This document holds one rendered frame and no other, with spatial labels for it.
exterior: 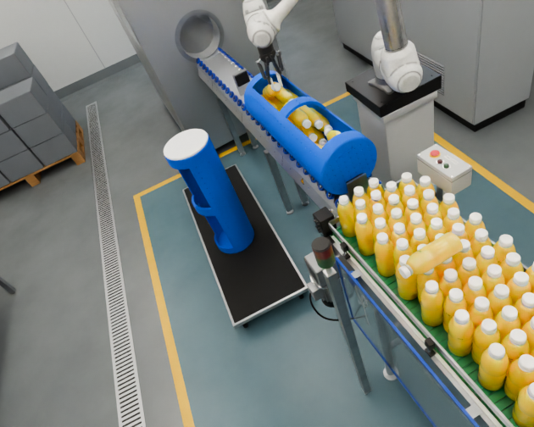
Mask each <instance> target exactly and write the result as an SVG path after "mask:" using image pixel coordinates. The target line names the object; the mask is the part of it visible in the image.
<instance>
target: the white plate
mask: <svg viewBox="0 0 534 427"><path fill-rule="evenodd" d="M208 138H209V137H208V134H207V132H206V131H204V130H201V129H190V130H185V131H182V132H181V133H179V134H177V135H176V136H174V137H172V138H171V139H170V140H169V141H168V142H167V144H166V145H165V147H164V155H165V157H166V158H167V159H170V160H182V159H185V158H190V157H191V156H193V155H195V154H196V153H198V152H199V151H201V150H202V149H203V148H204V146H205V145H206V143H207V141H208Z"/></svg>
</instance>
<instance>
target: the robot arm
mask: <svg viewBox="0 0 534 427"><path fill-rule="evenodd" d="M374 1H375V8H376V12H377V16H378V20H379V24H380V28H381V30H380V31H379V32H377V33H376V35H375V36H374V39H373V42H372V45H371V56H372V62H373V66H374V70H375V78H374V79H372V80H369V85H370V86H374V87H376V88H378V89H380V90H382V91H384V92H385V93H386V94H388V95H389V94H392V93H393V92H400V93H405V92H411V91H413V90H414V89H415V88H417V87H418V86H419V85H420V83H421V80H422V75H423V70H422V68H421V66H420V61H419V58H418V55H417V52H416V49H415V46H414V43H413V42H411V41H409V40H408V39H407V35H406V30H405V24H404V20H403V10H402V6H401V1H400V0H374ZM297 2H298V0H282V1H281V2H280V3H279V4H278V5H277V6H276V7H274V8H273V9H271V10H266V7H265V6H264V3H263V1H262V0H245V1H244V2H243V5H242V9H243V15H244V20H245V23H246V26H247V32H248V37H249V40H250V41H251V42H252V43H253V45H254V46H255V47H257V49H258V51H259V60H258V61H256V64H257V65H258V67H259V70H260V72H261V75H262V77H263V78H264V79H265V80H267V81H268V83H269V84H270V85H271V89H272V90H273V91H275V87H274V83H273V80H272V78H271V77H270V68H269V63H270V62H272V64H273V65H274V67H275V70H276V76H277V79H278V82H279V84H280V85H281V86H283V85H282V82H281V79H282V76H281V72H282V71H283V70H284V69H283V64H282V61H281V51H279V50H277V51H275V49H274V47H273V43H272V42H273V40H274V39H275V36H276V35H277V33H278V32H279V30H280V29H281V22H282V21H283V20H284V19H285V18H286V16H287V15H288V14H289V13H290V12H291V10H292V9H293V7H294V6H295V5H296V3H297ZM275 55H276V57H277V60H278V64H279V67H278V65H277V63H276V61H275ZM261 61H263V62H264V67H265V72H264V69H263V66H262V65H261V64H262V63H261ZM265 74H266V75H265Z"/></svg>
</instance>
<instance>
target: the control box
mask: <svg viewBox="0 0 534 427"><path fill-rule="evenodd" d="M432 150H438V151H439V152H440V153H439V155H437V156H431V154H430V152H431V151H432ZM446 156H447V157H448V158H449V159H448V158H447V157H446ZM438 159H442V161H443V162H442V164H438V163H437V160H438ZM451 160H452V161H451ZM455 161H456V163H455ZM417 164H418V173H420V174H421V175H423V176H429V177H430V178H431V182H432V183H433V184H435V185H436V186H438V187H439V188H440V189H442V190H443V191H445V192H446V193H452V194H456V193H458V192H459V191H462V190H464V189H465V188H466V187H468V186H470V185H471V176H472V166H471V165H469V164H468V163H466V162H465V161H463V160H462V159H460V158H458V157H456V156H455V155H453V154H452V153H450V152H449V151H447V150H446V149H444V148H442V147H440V146H439V145H437V144H435V145H433V146H432V147H429V148H427V149H426V150H425V151H423V152H421V153H419V154H417ZM444 164H449V167H448V168H444V167H443V165H444Z"/></svg>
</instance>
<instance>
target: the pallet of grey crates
mask: <svg viewBox="0 0 534 427"><path fill-rule="evenodd" d="M68 158H72V159H73V160H74V161H75V163H76V164H77V165H79V164H82V163H85V161H86V156H85V146H84V136H83V129H82V128H81V126H80V125H79V124H78V122H77V121H76V120H74V118H73V117H72V115H71V114H70V112H69V111H68V110H67V108H66V107H65V106H64V105H63V104H62V102H61V101H60V100H59V98H58V97H57V95H56V94H55V92H54V91H53V89H52V88H51V87H50V85H49V84H48V83H47V81H46V80H45V78H44V77H43V76H42V74H41V73H40V71H39V70H38V68H37V67H36V66H35V65H34V64H33V63H32V61H31V60H30V58H29V57H28V56H27V54H26V53H25V51H24V50H23V48H22V47H21V46H20V44H19V43H18V42H15V43H13V44H11V45H9V46H6V47H4V48H2V49H0V191H1V190H3V189H5V188H7V187H9V186H11V185H13V184H16V183H18V182H20V181H22V180H26V181H27V182H28V183H29V184H30V185H31V186H32V187H33V186H36V185H38V184H40V183H41V174H42V171H43V170H44V169H48V168H50V167H52V166H54V165H55V164H58V163H60V162H62V161H64V160H66V159H68Z"/></svg>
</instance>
